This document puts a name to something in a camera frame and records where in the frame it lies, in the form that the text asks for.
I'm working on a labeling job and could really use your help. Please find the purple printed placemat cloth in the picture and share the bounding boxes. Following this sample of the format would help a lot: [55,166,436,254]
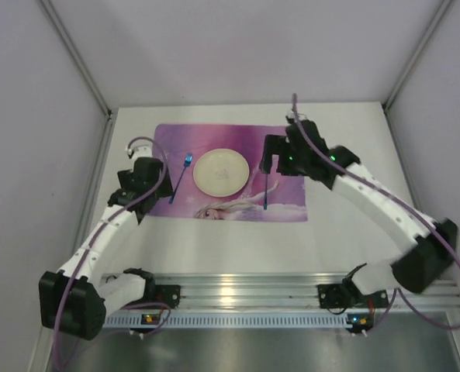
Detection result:
[152,123,308,222]

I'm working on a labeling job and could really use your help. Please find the blue metal spoon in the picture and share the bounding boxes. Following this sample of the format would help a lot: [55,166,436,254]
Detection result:
[263,173,269,210]

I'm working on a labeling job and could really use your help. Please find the cream round plate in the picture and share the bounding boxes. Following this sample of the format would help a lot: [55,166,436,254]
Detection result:
[192,148,250,198]

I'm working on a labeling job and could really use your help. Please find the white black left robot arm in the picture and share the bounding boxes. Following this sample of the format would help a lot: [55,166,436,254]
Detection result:
[39,157,173,340]

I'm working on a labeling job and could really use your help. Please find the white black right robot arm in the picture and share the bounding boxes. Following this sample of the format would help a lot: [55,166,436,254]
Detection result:
[259,118,458,299]

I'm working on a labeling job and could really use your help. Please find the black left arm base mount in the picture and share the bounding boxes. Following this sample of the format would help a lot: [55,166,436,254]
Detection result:
[103,274,182,311]

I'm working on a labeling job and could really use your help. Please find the aluminium rail front frame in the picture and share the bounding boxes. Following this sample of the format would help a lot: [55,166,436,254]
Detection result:
[43,247,460,313]

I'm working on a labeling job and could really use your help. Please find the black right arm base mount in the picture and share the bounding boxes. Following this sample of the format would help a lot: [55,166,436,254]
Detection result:
[317,263,389,315]

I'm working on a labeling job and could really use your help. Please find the aluminium corner frame post left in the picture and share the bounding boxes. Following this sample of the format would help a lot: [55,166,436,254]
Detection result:
[39,0,116,119]

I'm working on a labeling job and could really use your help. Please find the aluminium corner frame post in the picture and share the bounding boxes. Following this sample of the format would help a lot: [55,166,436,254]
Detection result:
[39,0,116,119]
[382,0,458,112]

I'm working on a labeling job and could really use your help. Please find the grey slotted cable duct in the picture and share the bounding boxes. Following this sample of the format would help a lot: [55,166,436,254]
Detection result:
[58,312,374,329]

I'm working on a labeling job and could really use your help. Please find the aluminium corner frame post right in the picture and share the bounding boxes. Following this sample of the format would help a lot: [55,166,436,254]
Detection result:
[382,0,458,112]

